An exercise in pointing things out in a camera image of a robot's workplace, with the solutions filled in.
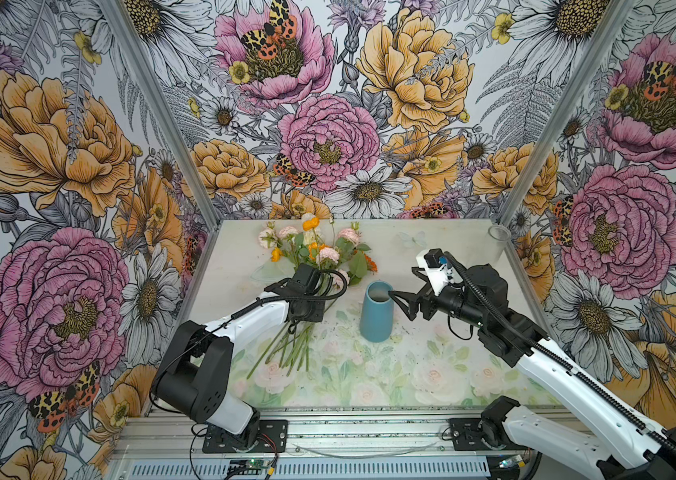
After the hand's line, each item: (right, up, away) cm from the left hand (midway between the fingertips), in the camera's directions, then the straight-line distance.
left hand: (312, 318), depth 90 cm
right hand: (+23, +11, -19) cm, 32 cm away
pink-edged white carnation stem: (-19, +24, +22) cm, 38 cm away
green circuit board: (-12, -30, -19) cm, 38 cm away
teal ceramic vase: (+18, +4, -12) cm, 22 cm away
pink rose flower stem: (+8, +17, +12) cm, 23 cm away
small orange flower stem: (-15, +19, +18) cm, 30 cm away
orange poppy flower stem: (-2, +28, +10) cm, 30 cm away
